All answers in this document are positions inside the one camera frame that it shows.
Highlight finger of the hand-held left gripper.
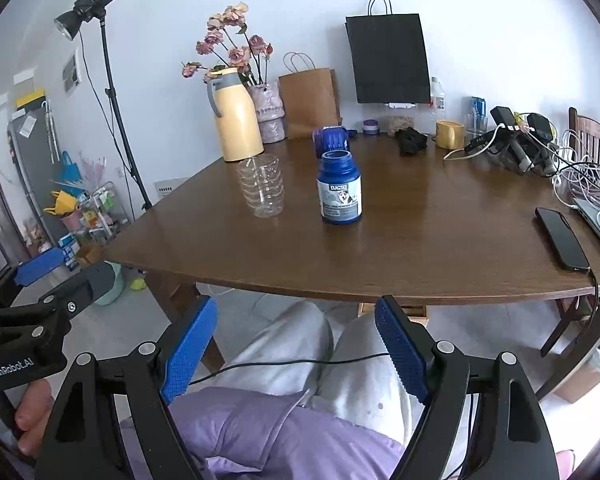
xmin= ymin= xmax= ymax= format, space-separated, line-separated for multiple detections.
xmin=0 ymin=246 xmax=66 ymax=306
xmin=39 ymin=261 xmax=117 ymax=319

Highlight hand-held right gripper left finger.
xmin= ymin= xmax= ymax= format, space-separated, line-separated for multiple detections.
xmin=34 ymin=295 xmax=220 ymax=480

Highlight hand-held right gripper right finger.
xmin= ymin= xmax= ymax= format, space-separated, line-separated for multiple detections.
xmin=374 ymin=294 xmax=562 ymax=480

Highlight clear plastic cup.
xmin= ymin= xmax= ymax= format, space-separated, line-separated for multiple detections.
xmin=237 ymin=155 xmax=286 ymax=219

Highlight person's left hand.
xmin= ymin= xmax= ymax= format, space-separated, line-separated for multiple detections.
xmin=13 ymin=379 xmax=57 ymax=457

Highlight pale green bin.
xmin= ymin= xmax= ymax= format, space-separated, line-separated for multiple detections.
xmin=94 ymin=265 xmax=127 ymax=307

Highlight person's white trousers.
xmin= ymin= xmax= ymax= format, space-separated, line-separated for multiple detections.
xmin=115 ymin=301 xmax=433 ymax=480

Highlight person's purple jacket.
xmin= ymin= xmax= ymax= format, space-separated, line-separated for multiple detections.
xmin=122 ymin=385 xmax=411 ymax=480

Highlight wooden table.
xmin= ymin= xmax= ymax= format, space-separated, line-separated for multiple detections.
xmin=102 ymin=130 xmax=600 ymax=371

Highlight yellow box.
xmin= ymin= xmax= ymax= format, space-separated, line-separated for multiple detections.
xmin=14 ymin=88 xmax=46 ymax=110

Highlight blue labelled bottle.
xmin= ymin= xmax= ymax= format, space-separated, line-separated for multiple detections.
xmin=316 ymin=150 xmax=363 ymax=225

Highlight cardboard box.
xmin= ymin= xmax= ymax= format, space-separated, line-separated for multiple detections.
xmin=552 ymin=347 xmax=600 ymax=404

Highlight black light stand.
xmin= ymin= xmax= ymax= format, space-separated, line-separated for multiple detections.
xmin=97 ymin=14 xmax=154 ymax=212

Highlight black smartphone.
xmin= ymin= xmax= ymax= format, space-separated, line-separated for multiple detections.
xmin=533 ymin=206 xmax=592 ymax=273

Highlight black cloth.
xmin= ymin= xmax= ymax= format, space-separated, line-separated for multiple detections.
xmin=396 ymin=127 xmax=430 ymax=157

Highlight yellow thermos jug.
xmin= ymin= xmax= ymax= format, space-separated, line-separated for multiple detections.
xmin=206 ymin=67 xmax=265 ymax=163

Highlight yellow mug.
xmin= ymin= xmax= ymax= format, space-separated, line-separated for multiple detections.
xmin=433 ymin=120 xmax=466 ymax=150

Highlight blue bottle cap lying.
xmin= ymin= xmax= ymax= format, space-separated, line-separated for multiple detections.
xmin=312 ymin=124 xmax=357 ymax=154

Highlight beige sponge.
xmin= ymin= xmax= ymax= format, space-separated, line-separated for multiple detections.
xmin=385 ymin=115 xmax=415 ymax=137

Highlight black charging devices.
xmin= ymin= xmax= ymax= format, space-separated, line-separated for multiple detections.
xmin=464 ymin=105 xmax=562 ymax=177

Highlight pink vase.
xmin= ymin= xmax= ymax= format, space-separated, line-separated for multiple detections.
xmin=247 ymin=81 xmax=287 ymax=145

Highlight clear glass with blue packet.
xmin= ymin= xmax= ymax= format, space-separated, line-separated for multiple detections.
xmin=463 ymin=95 xmax=489 ymax=136

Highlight clear water bottle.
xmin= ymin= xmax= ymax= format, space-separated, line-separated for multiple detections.
xmin=429 ymin=76 xmax=447 ymax=134

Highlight brown paper bag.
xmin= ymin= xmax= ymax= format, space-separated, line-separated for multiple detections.
xmin=278 ymin=52 xmax=342 ymax=140

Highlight black studio light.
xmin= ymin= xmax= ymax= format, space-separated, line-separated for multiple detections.
xmin=54 ymin=0 xmax=120 ymax=41

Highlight dried pink roses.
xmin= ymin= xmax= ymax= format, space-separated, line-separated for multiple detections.
xmin=181 ymin=2 xmax=275 ymax=87

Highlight wooden chair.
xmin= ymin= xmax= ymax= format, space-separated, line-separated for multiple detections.
xmin=534 ymin=107 xmax=600 ymax=402

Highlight black paper bag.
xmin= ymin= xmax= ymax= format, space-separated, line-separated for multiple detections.
xmin=344 ymin=0 xmax=432 ymax=106

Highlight thin black cable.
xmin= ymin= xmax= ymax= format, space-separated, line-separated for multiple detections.
xmin=187 ymin=351 xmax=392 ymax=387

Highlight white cables bundle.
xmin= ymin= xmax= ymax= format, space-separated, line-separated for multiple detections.
xmin=549 ymin=129 xmax=600 ymax=207

